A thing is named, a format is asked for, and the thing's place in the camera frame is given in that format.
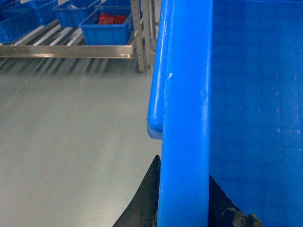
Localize large blue plastic crate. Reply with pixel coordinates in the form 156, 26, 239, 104
147, 0, 303, 227

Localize blue bin with red items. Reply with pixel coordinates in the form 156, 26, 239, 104
79, 6, 134, 45

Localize blue bin shelf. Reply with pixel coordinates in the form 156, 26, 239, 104
0, 0, 58, 44
53, 0, 101, 28

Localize metal shelf upright post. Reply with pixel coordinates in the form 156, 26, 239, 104
130, 0, 158, 72

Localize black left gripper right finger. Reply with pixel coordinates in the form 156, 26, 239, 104
208, 176, 263, 227

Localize blue bin left shelf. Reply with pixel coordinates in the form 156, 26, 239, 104
0, 0, 58, 44

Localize red packaged items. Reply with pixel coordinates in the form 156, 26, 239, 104
98, 13, 127, 25

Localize metal shelf front rail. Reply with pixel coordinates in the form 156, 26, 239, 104
0, 45, 135, 59

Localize blue bin middle shelf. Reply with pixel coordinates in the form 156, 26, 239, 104
53, 0, 101, 28

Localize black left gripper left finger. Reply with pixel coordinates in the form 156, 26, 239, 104
113, 155, 161, 227

